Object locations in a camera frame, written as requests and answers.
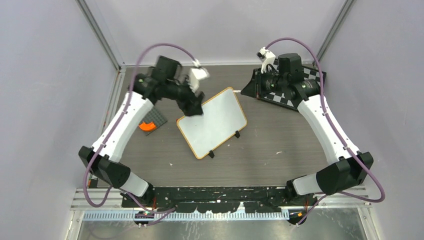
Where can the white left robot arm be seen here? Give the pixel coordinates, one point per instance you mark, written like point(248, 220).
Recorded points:
point(161, 81)

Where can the grey studded building plate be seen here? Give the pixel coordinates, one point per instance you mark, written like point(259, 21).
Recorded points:
point(156, 116)

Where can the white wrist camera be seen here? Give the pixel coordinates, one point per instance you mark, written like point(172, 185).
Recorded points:
point(197, 74)
point(267, 57)

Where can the black white checkerboard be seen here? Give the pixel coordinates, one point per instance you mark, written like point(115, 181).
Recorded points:
point(289, 98)

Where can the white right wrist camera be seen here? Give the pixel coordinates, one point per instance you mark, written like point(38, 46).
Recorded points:
point(267, 57)

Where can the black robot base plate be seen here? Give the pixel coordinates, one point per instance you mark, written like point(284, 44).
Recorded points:
point(218, 200)

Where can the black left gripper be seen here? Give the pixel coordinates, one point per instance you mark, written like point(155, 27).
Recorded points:
point(192, 105)

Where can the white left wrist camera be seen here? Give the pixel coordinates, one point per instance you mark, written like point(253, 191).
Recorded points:
point(197, 74)

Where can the white whiteboard orange frame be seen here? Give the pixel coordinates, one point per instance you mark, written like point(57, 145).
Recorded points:
point(223, 118)

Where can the aluminium rail frame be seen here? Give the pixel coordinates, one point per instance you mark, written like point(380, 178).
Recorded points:
point(112, 210)

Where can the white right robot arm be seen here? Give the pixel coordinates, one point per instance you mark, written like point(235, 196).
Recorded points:
point(346, 164)

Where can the orange curved block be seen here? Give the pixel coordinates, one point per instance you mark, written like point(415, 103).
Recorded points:
point(147, 126)

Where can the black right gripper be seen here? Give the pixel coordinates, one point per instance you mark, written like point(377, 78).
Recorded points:
point(254, 87)

